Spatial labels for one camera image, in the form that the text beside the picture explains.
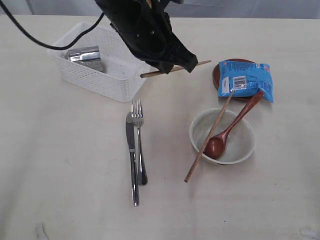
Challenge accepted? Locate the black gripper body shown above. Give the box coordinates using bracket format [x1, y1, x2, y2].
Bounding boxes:
[95, 0, 185, 63]

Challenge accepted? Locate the brown wooden chopstick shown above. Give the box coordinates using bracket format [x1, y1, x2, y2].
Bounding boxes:
[184, 88, 235, 183]
[140, 60, 212, 78]

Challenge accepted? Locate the brown wooden plate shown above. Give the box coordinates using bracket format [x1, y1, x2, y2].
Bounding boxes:
[212, 58, 254, 103]

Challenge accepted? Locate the white perforated plastic basket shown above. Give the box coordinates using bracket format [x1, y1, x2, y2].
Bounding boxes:
[47, 26, 151, 103]

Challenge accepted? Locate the silver fork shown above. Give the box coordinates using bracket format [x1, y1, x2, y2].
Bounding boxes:
[131, 99, 148, 186]

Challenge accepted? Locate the blue snack bag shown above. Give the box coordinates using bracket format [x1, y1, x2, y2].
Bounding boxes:
[217, 60, 274, 103]

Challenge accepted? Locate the steel cup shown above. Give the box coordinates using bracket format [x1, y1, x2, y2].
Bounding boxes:
[63, 45, 104, 72]

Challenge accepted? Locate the silver table knife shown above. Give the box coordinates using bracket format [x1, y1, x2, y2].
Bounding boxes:
[125, 112, 140, 207]

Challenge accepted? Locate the brown wooden spoon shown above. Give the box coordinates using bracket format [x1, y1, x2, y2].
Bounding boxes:
[204, 91, 265, 160]

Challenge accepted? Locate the white ceramic bowl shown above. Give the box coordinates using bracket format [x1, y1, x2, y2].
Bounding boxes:
[189, 108, 256, 165]

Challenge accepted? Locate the grey curtain backdrop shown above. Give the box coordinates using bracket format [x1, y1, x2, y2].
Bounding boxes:
[4, 0, 320, 19]

